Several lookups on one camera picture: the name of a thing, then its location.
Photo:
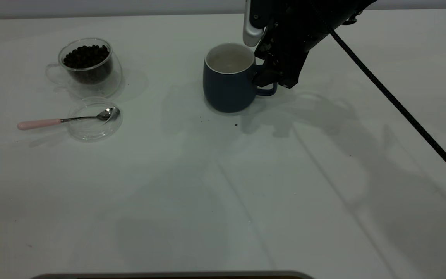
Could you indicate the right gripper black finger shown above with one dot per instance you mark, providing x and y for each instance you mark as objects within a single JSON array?
[
  {"x": 290, "y": 71},
  {"x": 267, "y": 73}
]

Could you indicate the clear glass saucer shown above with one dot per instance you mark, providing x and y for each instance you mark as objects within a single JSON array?
[{"x": 91, "y": 131}]

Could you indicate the clear glass cup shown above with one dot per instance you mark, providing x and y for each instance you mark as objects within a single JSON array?
[{"x": 103, "y": 87}]

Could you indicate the dark blue ceramic mug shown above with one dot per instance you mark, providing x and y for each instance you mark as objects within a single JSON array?
[{"x": 227, "y": 91}]

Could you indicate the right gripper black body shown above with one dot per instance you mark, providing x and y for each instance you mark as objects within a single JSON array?
[{"x": 296, "y": 27}]

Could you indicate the dark coffee beans pile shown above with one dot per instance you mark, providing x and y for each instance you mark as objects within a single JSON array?
[{"x": 87, "y": 58}]

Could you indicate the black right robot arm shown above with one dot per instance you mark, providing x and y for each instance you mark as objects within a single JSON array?
[{"x": 356, "y": 7}]

